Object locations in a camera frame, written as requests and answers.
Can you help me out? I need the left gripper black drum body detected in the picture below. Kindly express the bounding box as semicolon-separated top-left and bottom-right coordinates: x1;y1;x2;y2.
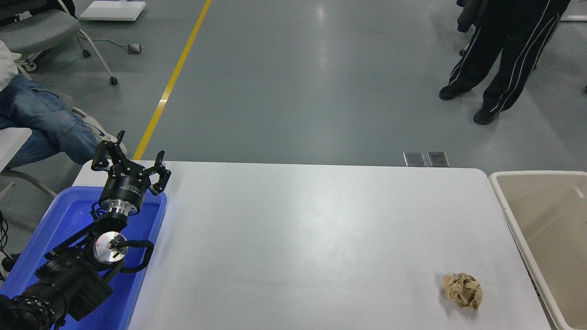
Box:
99;167;152;208

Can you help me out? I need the blue plastic tray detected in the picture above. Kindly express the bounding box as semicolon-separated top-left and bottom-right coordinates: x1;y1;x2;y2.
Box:
0;185;168;330

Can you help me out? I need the person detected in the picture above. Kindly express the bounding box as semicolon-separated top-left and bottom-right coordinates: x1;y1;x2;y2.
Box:
439;0;572;126
0;40;129;171

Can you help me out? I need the grey metal tube leg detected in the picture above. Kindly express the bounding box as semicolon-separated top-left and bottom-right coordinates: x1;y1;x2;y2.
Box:
0;169;58;199

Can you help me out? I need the yellow floor tape line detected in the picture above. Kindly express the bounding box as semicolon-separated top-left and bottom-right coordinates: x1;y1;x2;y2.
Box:
133;0;214;160

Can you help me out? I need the white desk top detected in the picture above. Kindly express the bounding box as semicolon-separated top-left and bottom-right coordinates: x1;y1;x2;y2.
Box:
0;127;33;173

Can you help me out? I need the grey office chair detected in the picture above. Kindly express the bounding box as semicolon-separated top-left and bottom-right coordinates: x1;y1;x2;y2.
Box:
0;0;119;86

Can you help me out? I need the crumpled tan paper ball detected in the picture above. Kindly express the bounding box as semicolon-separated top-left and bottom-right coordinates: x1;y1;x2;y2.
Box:
442;273;484;311

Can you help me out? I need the large pale plastic bin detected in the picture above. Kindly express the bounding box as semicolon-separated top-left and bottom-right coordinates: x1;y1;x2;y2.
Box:
488;170;587;330

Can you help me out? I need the grey floor cable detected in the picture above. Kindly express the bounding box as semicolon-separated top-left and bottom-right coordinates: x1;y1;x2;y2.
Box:
89;38;130;49

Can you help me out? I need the black cable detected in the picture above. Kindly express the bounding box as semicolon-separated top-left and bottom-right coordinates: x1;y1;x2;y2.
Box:
0;209;11;281

